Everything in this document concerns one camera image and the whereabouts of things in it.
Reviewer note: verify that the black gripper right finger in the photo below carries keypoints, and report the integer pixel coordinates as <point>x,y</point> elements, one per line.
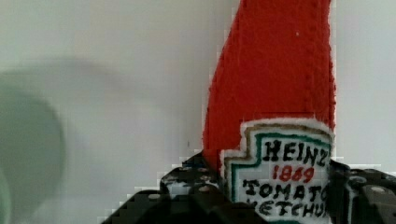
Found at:
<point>361,196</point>

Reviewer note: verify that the red plush ketchup bottle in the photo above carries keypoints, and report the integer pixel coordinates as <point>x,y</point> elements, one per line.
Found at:
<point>270,117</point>

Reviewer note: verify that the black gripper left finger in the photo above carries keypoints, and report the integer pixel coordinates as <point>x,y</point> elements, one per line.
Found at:
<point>189,194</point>

